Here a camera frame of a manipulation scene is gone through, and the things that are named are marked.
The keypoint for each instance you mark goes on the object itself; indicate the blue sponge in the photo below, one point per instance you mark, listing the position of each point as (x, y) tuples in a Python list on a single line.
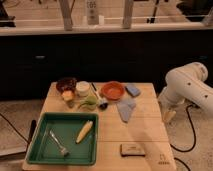
[(132, 90)]

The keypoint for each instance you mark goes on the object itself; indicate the light blue towel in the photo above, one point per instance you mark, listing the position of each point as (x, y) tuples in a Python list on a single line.
[(125, 108)]

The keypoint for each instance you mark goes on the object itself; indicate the green toy vegetable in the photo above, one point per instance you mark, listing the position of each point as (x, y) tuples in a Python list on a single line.
[(90, 103)]

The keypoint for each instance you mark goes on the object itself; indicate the metal fork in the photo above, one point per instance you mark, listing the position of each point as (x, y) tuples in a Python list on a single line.
[(64, 152)]

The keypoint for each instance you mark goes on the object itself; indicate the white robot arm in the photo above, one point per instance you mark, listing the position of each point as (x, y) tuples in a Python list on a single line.
[(185, 82)]

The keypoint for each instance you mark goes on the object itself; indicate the orange bowl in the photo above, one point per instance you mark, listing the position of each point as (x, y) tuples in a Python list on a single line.
[(112, 90)]

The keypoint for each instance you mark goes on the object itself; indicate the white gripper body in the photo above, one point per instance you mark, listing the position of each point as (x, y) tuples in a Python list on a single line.
[(168, 114)]

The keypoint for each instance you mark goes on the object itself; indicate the yellow toy block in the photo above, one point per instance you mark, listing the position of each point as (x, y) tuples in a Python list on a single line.
[(68, 95)]

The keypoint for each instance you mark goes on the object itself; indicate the green plastic tray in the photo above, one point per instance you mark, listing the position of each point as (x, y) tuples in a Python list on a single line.
[(66, 127)]

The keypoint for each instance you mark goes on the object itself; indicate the yellow corn cob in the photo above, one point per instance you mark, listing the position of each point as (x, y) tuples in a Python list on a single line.
[(83, 132)]

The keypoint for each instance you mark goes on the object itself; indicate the dark brown bowl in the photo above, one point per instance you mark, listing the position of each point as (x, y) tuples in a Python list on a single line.
[(66, 84)]

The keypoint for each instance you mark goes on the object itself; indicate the white cup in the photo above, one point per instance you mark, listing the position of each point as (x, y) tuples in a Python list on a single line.
[(82, 88)]

